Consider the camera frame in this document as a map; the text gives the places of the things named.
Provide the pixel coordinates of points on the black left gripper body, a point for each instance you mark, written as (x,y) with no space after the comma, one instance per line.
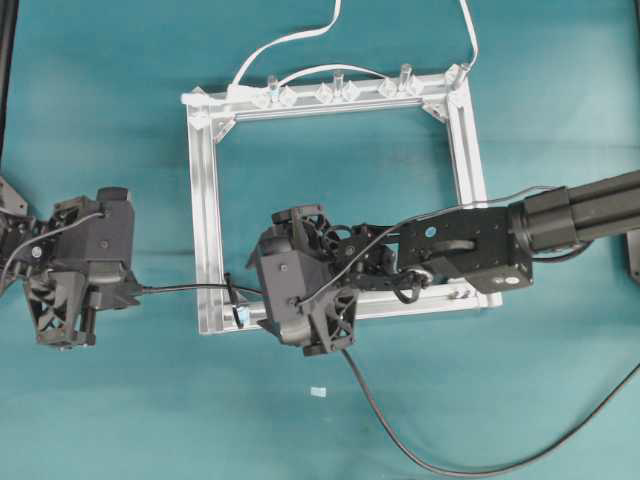
(63,304)

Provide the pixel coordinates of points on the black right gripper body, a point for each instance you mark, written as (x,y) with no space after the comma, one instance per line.
(332,312)

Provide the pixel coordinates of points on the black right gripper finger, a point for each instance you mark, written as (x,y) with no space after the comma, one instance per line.
(252,260)

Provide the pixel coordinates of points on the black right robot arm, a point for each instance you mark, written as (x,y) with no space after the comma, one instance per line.
(492,247)

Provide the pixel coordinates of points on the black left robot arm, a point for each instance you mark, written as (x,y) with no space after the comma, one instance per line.
(19,231)

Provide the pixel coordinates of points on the small blue tape piece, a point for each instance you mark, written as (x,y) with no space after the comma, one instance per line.
(319,392)

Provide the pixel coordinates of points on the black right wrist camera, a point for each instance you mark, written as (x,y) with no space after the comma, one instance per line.
(288,275)

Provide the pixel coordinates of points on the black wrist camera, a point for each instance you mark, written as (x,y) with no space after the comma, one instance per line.
(288,275)
(99,239)

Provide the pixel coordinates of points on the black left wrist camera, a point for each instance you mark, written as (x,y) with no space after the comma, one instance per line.
(99,239)

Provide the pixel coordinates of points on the aluminium post with blue tape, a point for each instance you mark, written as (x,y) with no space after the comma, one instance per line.
(273,88)

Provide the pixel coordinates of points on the aluminium standoff post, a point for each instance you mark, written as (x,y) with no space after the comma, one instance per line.
(404,77)
(463,72)
(338,85)

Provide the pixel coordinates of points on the aluminium extrusion frame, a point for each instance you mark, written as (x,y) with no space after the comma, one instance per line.
(376,155)

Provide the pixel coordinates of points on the black vertical rail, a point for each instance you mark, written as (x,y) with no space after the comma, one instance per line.
(9,19)

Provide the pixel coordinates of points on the grey mount plate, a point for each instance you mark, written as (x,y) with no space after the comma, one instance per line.
(632,253)

